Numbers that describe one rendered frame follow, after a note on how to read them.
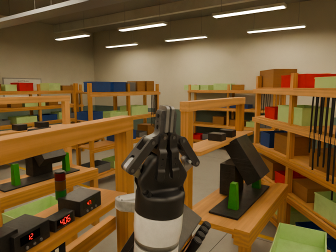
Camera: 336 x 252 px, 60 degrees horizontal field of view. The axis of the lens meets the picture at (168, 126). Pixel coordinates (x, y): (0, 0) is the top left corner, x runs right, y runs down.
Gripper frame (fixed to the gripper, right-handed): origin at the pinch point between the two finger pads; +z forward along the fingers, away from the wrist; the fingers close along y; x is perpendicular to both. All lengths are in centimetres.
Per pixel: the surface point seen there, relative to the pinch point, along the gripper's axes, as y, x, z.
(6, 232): 17, 70, -51
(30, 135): 7, 88, -21
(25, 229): 11, 73, -52
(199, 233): -51, 48, -56
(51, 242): 1, 73, -60
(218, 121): -652, 694, -131
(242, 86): -689, 641, -7
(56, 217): -2, 83, -55
